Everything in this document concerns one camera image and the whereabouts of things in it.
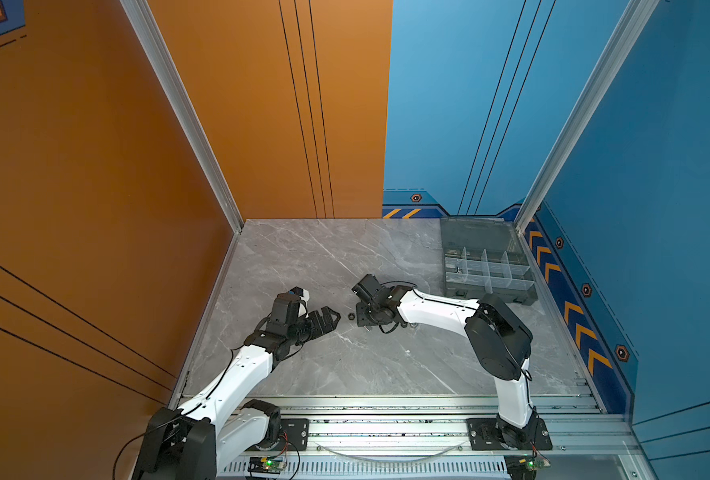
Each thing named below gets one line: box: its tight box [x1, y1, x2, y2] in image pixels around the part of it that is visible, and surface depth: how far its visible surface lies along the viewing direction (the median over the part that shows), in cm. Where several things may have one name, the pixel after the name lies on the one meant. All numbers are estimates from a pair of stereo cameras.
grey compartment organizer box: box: [440, 217, 538, 305], surface depth 105 cm
